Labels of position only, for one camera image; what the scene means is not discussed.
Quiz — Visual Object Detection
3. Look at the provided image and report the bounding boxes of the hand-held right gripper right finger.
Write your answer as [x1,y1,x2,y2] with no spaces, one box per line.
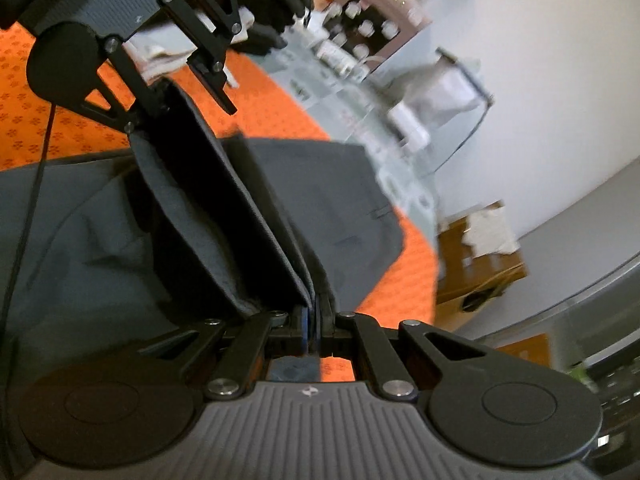
[315,303,495,402]

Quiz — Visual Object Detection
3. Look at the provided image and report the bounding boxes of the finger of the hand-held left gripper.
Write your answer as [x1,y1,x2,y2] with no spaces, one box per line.
[74,37,171,135]
[160,0,241,116]

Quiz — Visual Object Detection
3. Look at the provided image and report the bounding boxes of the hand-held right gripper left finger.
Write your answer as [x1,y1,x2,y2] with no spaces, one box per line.
[135,304,313,402]

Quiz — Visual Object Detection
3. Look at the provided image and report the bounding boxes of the grey pants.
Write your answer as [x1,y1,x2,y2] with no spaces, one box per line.
[0,77,406,391]

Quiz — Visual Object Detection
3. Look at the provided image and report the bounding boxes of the dark grey folded clothes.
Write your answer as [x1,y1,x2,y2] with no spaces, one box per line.
[245,0,316,56]

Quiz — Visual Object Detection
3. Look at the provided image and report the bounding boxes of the pale folded garment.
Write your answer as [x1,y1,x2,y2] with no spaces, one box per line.
[122,7,256,83]

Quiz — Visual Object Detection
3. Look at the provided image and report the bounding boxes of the orange patterned table mat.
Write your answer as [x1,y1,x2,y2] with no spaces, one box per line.
[0,25,441,376]

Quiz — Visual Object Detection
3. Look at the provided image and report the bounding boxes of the white power strip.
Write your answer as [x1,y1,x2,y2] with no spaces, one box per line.
[315,40,361,73]

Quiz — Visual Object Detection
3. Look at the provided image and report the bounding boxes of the green tiled table cover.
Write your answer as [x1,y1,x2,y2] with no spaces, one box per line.
[260,25,451,261]

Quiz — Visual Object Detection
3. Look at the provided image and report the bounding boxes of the pink water dispenser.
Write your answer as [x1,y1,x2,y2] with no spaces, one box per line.
[320,0,433,66]

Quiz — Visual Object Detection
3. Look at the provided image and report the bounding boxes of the white cloth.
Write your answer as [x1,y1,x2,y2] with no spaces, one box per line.
[462,207,521,257]

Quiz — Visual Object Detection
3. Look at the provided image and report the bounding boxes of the white power adapter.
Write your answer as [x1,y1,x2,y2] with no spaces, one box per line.
[387,102,431,148]

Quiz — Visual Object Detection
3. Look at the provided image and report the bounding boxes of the white plastic bag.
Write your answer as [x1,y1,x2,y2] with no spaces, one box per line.
[390,57,488,116]

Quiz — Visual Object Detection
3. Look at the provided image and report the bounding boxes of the black cable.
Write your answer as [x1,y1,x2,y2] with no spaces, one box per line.
[0,104,56,411]

